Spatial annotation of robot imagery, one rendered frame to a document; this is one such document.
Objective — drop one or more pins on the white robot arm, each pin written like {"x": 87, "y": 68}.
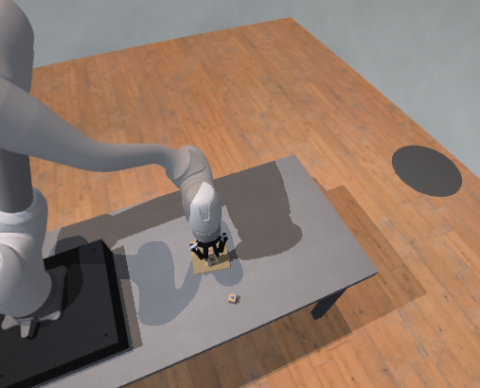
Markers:
{"x": 28, "y": 292}

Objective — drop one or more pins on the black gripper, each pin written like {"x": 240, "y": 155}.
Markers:
{"x": 194, "y": 248}

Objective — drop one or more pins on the peach flat mat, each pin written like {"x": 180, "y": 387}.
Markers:
{"x": 200, "y": 266}

